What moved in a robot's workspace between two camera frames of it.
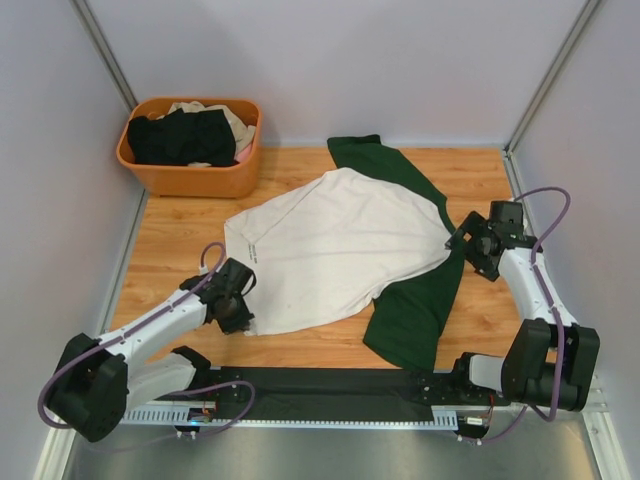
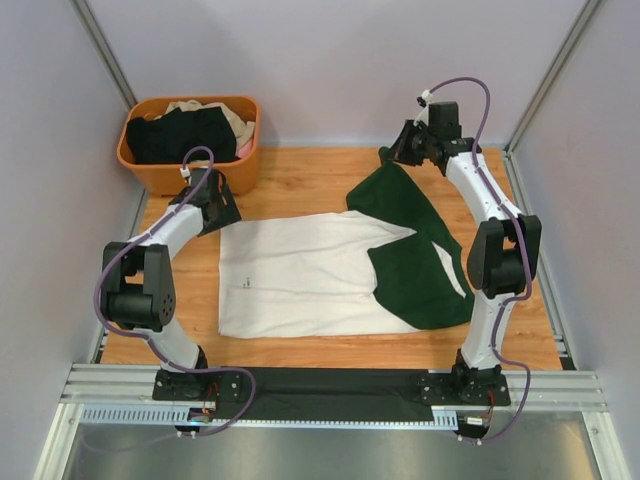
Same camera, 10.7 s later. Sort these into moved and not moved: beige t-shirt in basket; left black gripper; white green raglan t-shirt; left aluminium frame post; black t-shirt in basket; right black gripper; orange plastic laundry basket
Moved: right black gripper; left black gripper; white green raglan t-shirt
Not moved: orange plastic laundry basket; left aluminium frame post; black t-shirt in basket; beige t-shirt in basket
